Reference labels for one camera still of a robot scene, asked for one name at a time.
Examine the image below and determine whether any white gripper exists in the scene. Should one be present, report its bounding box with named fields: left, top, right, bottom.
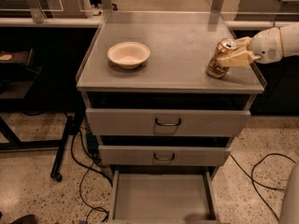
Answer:
left=217, top=27, right=283, bottom=67

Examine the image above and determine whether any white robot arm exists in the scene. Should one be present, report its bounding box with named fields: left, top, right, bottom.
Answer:
left=216, top=22, right=299, bottom=224

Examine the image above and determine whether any grey drawer cabinet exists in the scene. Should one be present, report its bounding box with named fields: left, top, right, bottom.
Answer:
left=75, top=10, right=267, bottom=173

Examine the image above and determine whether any grey top drawer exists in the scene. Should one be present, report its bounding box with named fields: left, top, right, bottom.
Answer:
left=86, top=108, right=250, bottom=137

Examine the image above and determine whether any grey drawer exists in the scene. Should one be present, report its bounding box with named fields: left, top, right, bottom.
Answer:
left=86, top=108, right=250, bottom=137
left=108, top=171, right=221, bottom=224
left=99, top=146, right=231, bottom=166

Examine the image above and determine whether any grey middle drawer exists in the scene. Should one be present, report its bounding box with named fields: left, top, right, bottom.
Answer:
left=99, top=146, right=231, bottom=166

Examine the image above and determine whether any grey bottom drawer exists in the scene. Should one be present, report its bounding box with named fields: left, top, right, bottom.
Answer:
left=108, top=171, right=221, bottom=224

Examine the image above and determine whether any white paper bowl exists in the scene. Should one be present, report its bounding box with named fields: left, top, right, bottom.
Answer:
left=107, top=42, right=150, bottom=69

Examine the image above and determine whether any dark shoe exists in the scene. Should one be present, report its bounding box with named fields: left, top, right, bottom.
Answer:
left=10, top=215, right=38, bottom=224

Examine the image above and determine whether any white horizontal rail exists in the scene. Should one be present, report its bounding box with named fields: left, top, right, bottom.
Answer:
left=0, top=18, right=294, bottom=30

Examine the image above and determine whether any black floor cable right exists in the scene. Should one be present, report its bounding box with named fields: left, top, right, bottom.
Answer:
left=229, top=152, right=297, bottom=222

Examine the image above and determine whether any black floor cable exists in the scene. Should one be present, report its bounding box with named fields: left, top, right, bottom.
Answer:
left=68, top=128, right=113, bottom=224
left=229, top=152, right=297, bottom=222

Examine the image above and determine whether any black floor cable left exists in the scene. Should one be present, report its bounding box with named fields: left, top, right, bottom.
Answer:
left=68, top=128, right=113, bottom=224

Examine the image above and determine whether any black table frame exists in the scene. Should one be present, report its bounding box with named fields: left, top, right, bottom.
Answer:
left=0, top=48, right=81, bottom=182

